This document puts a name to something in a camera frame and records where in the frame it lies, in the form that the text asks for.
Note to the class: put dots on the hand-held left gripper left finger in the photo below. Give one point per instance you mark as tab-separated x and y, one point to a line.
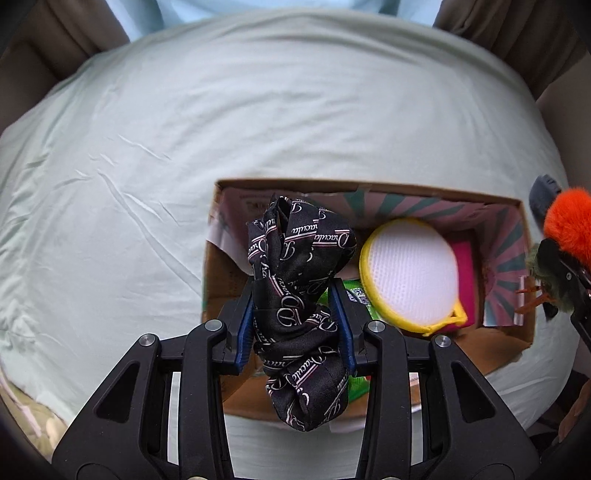
244	325

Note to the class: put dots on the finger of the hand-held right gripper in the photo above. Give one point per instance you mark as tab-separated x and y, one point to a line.
575	277

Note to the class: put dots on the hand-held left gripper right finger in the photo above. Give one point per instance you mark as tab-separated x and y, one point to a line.
342	325

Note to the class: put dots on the green tissue packet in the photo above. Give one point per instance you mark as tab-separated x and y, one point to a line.
359	296

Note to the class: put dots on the orange fluffy toy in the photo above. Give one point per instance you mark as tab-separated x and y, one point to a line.
570	217

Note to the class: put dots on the black printed scarf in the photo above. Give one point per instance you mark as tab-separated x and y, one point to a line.
295	277

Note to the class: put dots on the yellow round mesh pouch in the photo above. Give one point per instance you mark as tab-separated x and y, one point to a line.
408	272

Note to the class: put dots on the pink pouch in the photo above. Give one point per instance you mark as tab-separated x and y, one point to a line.
464	263

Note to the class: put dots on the cardboard box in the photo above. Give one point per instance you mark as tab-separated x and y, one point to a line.
466	364

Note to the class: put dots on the person's right hand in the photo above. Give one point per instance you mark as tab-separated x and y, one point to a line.
571	420

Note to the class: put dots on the grey-blue scrunchie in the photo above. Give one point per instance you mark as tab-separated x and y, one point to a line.
542	194

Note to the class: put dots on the patterned blanket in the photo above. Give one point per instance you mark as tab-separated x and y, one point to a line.
27	415

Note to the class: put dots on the brown curtain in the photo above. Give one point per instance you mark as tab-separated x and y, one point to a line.
517	32
69	27

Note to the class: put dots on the light blue hanging cloth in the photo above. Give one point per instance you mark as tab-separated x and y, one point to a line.
277	14

